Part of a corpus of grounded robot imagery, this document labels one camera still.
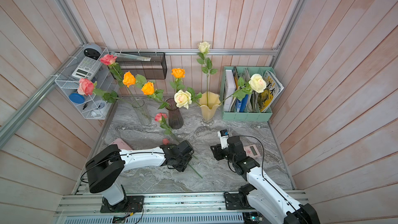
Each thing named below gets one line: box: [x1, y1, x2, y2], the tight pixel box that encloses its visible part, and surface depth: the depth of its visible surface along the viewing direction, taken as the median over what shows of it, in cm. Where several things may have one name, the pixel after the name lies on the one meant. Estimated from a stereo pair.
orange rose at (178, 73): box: [169, 67, 186, 93], surface depth 85 cm
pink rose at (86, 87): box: [77, 78, 139, 110], surface depth 69 cm
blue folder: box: [235, 94, 249, 113], surface depth 98 cm
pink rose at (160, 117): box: [154, 112, 180, 143], surface depth 104 cm
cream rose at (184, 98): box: [174, 87, 203, 110], surface depth 71 cm
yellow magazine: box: [258, 70, 285, 113], surface depth 97 cm
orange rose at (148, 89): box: [140, 81, 172, 110], surface depth 75 cm
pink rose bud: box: [162, 138, 170, 146], surface depth 95 cm
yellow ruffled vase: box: [199, 91, 222, 127], surface depth 94 cm
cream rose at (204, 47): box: [196, 41, 219, 107], surface depth 88 cm
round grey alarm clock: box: [83, 43, 103, 61], surface depth 83 cm
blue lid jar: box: [68, 92, 86, 105], surface depth 78 cm
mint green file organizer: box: [219, 65, 276, 121], surface depth 100 cm
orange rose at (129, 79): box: [122, 71, 148, 108], surface depth 74 cm
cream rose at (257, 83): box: [219, 73, 267, 106], surface depth 68 cm
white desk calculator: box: [71, 56, 103, 81], surface depth 80 cm
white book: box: [223, 68, 236, 112], surface depth 95 cm
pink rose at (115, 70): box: [99, 53, 143, 120], surface depth 81 cm
